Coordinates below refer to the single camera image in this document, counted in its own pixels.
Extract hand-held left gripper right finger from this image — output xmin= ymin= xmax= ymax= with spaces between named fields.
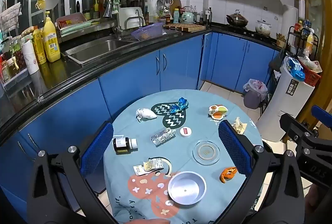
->
xmin=215 ymin=120 xmax=305 ymax=224

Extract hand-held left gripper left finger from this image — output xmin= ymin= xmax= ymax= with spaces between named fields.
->
xmin=27 ymin=121 xmax=116 ymax=224

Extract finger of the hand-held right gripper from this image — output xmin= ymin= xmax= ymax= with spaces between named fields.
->
xmin=280 ymin=113 xmax=317 ymax=142
xmin=311 ymin=105 xmax=332 ymax=124

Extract brown medicine bottle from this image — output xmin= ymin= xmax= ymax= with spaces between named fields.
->
xmin=112 ymin=136 xmax=138 ymax=155

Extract silver blister pack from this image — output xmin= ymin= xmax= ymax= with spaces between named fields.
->
xmin=151 ymin=129 xmax=176 ymax=147

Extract grey trash bin with bag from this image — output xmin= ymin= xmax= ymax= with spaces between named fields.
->
xmin=243 ymin=79 xmax=269 ymax=109

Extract person's right hand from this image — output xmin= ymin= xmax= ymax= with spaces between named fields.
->
xmin=305 ymin=185 xmax=332 ymax=217

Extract tall white appliance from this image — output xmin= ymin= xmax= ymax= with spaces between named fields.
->
xmin=255 ymin=56 xmax=315 ymax=142

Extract orange wrapper piece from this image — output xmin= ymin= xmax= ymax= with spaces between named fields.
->
xmin=220 ymin=167 xmax=238 ymax=183

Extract crumpled beige wrapper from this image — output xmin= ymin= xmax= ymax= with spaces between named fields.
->
xmin=232 ymin=117 xmax=248 ymax=135

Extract round glass ashtray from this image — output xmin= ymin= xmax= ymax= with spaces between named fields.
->
xmin=192 ymin=140 xmax=221 ymax=166

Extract red plastic basket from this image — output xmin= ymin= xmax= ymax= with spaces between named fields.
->
xmin=298 ymin=58 xmax=322 ymax=84

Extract orange and yellow wrapper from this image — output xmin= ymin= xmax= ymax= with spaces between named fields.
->
xmin=208 ymin=104 xmax=229 ymax=120

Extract blue snack packet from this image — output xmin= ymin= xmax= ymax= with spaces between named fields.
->
xmin=287 ymin=58 xmax=306 ymax=82

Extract printed paper leaflet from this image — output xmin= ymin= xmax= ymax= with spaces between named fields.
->
xmin=143 ymin=159 xmax=164 ymax=171

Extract crumpled white tissue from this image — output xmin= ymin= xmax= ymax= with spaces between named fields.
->
xmin=135 ymin=108 xmax=158 ymax=122

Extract round metal bowl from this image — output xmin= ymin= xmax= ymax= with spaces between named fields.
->
xmin=167 ymin=171 xmax=207 ymax=205

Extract orange juice bottle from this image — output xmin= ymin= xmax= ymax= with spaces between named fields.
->
xmin=305 ymin=32 xmax=315 ymax=56

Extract blue lower kitchen cabinets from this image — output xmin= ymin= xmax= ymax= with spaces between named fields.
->
xmin=0 ymin=31 xmax=282 ymax=214

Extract stainless steel sink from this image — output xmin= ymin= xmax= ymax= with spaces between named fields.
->
xmin=65 ymin=37 xmax=138 ymax=65

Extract white ceramic pot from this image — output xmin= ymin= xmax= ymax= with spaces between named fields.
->
xmin=255 ymin=20 xmax=272 ymax=34

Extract stack of white paper cups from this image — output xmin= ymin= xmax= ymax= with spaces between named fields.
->
xmin=22 ymin=41 xmax=39 ymax=75

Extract large yellow detergent bottle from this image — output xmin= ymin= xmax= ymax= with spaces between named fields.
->
xmin=43 ymin=11 xmax=61 ymax=63

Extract black wok with glass lid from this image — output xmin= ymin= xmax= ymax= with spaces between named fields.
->
xmin=226 ymin=9 xmax=249 ymax=27

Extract small yellow detergent bottle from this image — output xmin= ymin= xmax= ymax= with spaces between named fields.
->
xmin=32 ymin=27 xmax=47 ymax=65

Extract clear box of jars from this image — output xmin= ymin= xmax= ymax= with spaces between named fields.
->
xmin=0 ymin=37 xmax=28 ymax=86

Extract purple plastic basket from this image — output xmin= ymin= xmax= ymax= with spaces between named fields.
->
xmin=130 ymin=23 xmax=164 ymax=41

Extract pink plastic drainer tray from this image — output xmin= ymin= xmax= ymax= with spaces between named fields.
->
xmin=56 ymin=12 xmax=100 ymax=36

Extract wooden cutting board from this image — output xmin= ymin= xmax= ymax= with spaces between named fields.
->
xmin=163 ymin=23 xmax=206 ymax=32

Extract white cutting board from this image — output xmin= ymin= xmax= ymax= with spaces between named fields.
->
xmin=119 ymin=7 xmax=143 ymax=28

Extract chrome kitchen faucet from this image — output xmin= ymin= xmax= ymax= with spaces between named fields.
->
xmin=103 ymin=0 xmax=123 ymax=38

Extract pale green kettle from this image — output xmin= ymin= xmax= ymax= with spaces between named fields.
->
xmin=181 ymin=6 xmax=198 ymax=24

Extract grey hanging rag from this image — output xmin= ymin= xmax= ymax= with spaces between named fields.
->
xmin=0 ymin=2 xmax=23 ymax=30

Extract black wire rack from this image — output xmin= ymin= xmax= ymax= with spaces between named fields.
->
xmin=284 ymin=25 xmax=319 ymax=58

